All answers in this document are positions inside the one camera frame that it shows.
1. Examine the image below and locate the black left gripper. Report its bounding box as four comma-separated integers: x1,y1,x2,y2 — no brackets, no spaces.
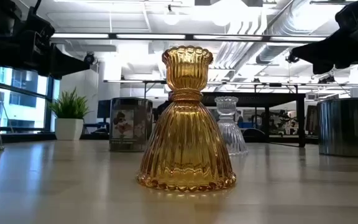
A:
17,14,90,79

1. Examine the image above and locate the tin can with orange label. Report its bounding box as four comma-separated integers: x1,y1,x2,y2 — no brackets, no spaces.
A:
317,97,358,159

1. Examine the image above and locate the clear glass candle holder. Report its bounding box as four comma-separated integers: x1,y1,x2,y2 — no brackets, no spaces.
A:
214,96,249,156

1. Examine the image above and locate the amber glass candle holder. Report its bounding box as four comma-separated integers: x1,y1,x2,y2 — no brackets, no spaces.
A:
136,45,237,193

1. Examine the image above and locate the black ceiling spotlight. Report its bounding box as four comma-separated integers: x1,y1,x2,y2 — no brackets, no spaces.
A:
318,74,336,84
286,52,301,64

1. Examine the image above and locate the green artificial plant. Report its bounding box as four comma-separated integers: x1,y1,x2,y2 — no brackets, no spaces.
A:
47,87,91,119

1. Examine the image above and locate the black computer monitor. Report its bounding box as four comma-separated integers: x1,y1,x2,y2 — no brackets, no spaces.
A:
96,99,111,119

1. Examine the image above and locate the white plant pot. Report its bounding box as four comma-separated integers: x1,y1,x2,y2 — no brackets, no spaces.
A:
54,118,85,141

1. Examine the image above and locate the tin can with picture label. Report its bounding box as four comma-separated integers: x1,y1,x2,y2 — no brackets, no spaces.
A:
109,97,154,152

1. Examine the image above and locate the black office chair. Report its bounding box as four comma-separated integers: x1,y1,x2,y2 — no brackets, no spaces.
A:
242,127,265,138

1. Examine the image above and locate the person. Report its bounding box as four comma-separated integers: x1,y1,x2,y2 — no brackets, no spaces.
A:
155,100,171,123

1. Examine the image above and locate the white pendant lamp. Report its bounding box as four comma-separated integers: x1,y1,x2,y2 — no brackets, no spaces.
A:
163,4,180,26

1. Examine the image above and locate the ceiling light track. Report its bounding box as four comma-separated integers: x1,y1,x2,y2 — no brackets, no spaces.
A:
50,32,328,43

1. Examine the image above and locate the black wall security camera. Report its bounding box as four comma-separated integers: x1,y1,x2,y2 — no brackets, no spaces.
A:
83,52,96,65

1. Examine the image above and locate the silver ventilation duct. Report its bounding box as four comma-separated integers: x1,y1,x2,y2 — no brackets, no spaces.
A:
256,0,326,65

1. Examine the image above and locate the black window frame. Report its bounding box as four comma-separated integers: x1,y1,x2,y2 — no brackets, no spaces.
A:
0,63,61,134

